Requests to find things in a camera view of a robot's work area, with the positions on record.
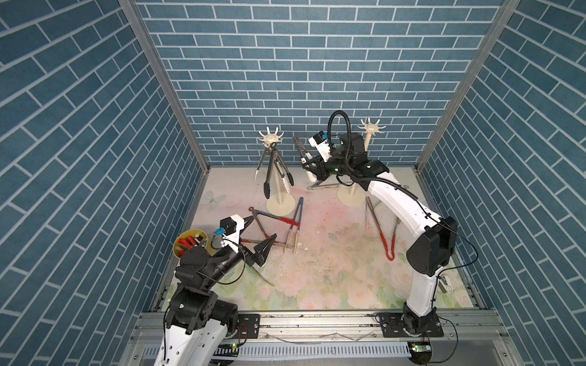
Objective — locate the aluminium corner post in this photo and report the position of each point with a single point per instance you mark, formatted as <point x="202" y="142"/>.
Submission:
<point x="138" y="26"/>
<point x="501" y="19"/>

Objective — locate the cream utensil rack left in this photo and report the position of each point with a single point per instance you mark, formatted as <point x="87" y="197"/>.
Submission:
<point x="279" y="180"/>

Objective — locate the aluminium corner post left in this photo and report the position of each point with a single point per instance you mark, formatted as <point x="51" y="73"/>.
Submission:
<point x="138" y="26"/>

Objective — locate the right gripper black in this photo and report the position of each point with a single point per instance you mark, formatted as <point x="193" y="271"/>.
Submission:
<point x="320" y="168"/>

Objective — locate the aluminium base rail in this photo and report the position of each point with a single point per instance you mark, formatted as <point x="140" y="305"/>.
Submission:
<point x="352" y="337"/>

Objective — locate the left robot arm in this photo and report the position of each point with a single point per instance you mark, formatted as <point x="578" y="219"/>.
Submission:
<point x="198" y="328"/>

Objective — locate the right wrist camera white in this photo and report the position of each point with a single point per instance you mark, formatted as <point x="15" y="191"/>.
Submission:
<point x="320" y="143"/>

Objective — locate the small grey clip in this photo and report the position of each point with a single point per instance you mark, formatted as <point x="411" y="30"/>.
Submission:
<point x="445" y="285"/>

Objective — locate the yellow bowl with items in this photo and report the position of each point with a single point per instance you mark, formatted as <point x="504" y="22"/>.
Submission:
<point x="189" y="239"/>

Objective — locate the red tip grey tongs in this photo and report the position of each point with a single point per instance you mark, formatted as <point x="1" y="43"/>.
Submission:
<point x="258" y="213"/>

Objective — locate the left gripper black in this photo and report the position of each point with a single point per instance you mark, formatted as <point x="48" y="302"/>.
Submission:
<point x="256" y="258"/>

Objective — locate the steel tongs red handles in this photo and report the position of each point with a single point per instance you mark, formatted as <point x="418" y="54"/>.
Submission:
<point x="389" y="247"/>

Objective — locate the cream utensil rack right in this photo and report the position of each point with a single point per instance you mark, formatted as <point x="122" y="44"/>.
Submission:
<point x="355" y="196"/>

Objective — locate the cream utensil rack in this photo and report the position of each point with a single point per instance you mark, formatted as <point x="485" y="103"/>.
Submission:
<point x="355" y="196"/>
<point x="279" y="180"/>

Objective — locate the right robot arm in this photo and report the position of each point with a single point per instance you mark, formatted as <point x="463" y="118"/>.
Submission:
<point x="341" y="152"/>

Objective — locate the cream silicone steel tongs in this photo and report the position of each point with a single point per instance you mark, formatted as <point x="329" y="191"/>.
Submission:
<point x="261" y="164"/>

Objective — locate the red ring steel tongs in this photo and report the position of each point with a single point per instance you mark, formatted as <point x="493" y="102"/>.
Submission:
<point x="259" y="255"/>

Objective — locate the aluminium corner post right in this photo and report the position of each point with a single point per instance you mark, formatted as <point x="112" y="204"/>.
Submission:
<point x="501" y="19"/>

